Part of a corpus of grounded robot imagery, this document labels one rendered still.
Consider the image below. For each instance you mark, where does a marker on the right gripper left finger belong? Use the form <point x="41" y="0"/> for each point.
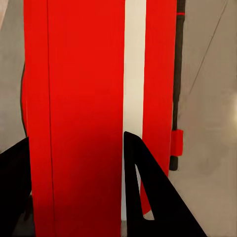
<point x="15" y="185"/>

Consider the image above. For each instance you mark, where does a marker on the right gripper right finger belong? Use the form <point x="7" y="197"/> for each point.
<point x="172" y="216"/>

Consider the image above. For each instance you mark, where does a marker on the coffee table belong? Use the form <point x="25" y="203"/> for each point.
<point x="206" y="178"/>

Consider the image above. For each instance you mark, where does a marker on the radio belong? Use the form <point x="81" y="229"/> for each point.
<point x="93" y="70"/>

